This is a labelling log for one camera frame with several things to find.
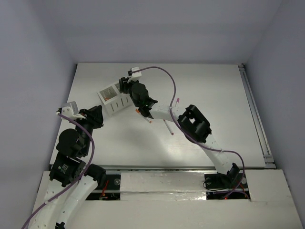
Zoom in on orange capped white marker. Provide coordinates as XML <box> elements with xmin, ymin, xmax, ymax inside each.
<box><xmin>136</xmin><ymin>109</ymin><xmax>152</xmax><ymax>124</ymax></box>

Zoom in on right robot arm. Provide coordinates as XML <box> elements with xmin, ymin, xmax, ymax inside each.
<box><xmin>119</xmin><ymin>77</ymin><xmax>240</xmax><ymax>189</ymax></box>

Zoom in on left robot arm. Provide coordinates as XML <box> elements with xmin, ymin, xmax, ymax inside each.
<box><xmin>50</xmin><ymin>102</ymin><xmax>107</xmax><ymax>229</ymax></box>

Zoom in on white two-compartment slotted holder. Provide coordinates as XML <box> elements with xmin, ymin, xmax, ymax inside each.
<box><xmin>97</xmin><ymin>82</ymin><xmax>132</xmax><ymax>116</ymax></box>

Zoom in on pink capped white marker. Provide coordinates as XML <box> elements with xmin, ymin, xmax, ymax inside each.
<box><xmin>164</xmin><ymin>120</ymin><xmax>174</xmax><ymax>135</ymax></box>

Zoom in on white foam base cover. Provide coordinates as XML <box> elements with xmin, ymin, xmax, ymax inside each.
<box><xmin>26</xmin><ymin>169</ymin><xmax>298</xmax><ymax>229</ymax></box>

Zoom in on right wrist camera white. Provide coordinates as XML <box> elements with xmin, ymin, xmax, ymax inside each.
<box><xmin>128</xmin><ymin>67</ymin><xmax>142</xmax><ymax>83</ymax></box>

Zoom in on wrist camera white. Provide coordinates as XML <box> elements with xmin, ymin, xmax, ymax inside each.
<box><xmin>128</xmin><ymin>67</ymin><xmax>142</xmax><ymax>83</ymax></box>
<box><xmin>56</xmin><ymin>101</ymin><xmax>85</xmax><ymax>120</ymax></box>

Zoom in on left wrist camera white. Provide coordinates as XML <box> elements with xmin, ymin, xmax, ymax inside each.
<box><xmin>56</xmin><ymin>101</ymin><xmax>85</xmax><ymax>120</ymax></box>

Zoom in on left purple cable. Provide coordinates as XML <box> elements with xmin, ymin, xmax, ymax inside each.
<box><xmin>21</xmin><ymin>113</ymin><xmax>96</xmax><ymax>229</ymax></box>

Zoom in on aluminium rail front edge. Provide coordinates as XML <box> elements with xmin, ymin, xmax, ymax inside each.
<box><xmin>99</xmin><ymin>165</ymin><xmax>215</xmax><ymax>170</ymax></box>

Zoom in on aluminium rail edge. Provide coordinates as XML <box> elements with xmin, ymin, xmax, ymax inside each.
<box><xmin>99</xmin><ymin>165</ymin><xmax>215</xmax><ymax>170</ymax></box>
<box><xmin>238</xmin><ymin>64</ymin><xmax>276</xmax><ymax>169</ymax></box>

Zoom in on aluminium rail right edge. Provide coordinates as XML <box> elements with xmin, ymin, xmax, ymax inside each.
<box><xmin>238</xmin><ymin>64</ymin><xmax>276</xmax><ymax>169</ymax></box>

